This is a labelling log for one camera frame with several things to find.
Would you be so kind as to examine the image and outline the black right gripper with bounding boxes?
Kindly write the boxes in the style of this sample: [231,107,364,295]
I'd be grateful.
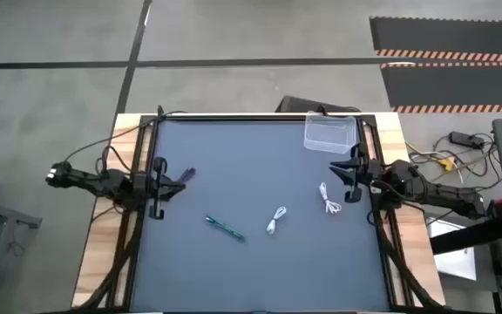
[329,142,383,204]

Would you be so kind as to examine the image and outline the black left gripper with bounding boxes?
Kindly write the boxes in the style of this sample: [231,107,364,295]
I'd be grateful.
[147,156,187,221]

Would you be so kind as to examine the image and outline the dark blue USB-C cable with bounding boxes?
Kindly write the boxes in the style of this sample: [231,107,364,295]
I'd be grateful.
[176,167,197,184]

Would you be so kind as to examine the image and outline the teal braided USB-C cable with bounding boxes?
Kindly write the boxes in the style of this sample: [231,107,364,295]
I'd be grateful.
[204,214,247,243]

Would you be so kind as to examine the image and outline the white USB-C cable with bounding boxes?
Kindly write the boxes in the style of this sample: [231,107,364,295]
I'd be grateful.
[265,206,288,236]
[318,181,343,215]

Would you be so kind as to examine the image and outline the clear plastic container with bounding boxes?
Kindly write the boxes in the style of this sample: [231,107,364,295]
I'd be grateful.
[303,111,359,154]

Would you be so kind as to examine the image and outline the black case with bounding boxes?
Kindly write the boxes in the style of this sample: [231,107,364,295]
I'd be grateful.
[275,94,362,115]

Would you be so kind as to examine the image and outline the black power adapter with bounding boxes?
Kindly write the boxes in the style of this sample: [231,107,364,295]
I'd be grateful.
[448,130,486,150]

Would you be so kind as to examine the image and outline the black strut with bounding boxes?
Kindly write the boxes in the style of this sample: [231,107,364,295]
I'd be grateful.
[429,215,502,256]

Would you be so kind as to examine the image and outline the grey table mat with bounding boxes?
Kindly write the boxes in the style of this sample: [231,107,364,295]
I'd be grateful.
[131,119,391,313]

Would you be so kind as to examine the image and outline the black hazard-striped floor mat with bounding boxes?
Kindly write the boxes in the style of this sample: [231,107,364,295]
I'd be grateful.
[369,16,502,58]
[380,62,502,114]

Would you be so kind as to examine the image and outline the white sheet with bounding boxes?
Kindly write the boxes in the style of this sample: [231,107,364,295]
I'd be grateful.
[428,216,478,281]

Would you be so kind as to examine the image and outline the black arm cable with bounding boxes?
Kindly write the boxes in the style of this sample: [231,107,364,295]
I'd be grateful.
[63,104,189,175]

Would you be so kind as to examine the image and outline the yellow floor cable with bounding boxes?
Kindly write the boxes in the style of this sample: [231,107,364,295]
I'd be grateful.
[407,143,457,172]

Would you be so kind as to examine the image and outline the black aluminium frame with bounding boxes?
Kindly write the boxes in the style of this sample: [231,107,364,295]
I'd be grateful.
[102,112,426,314]

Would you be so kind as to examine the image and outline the tangled floor cable bundle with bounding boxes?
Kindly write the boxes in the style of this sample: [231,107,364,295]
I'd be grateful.
[405,130,502,193]

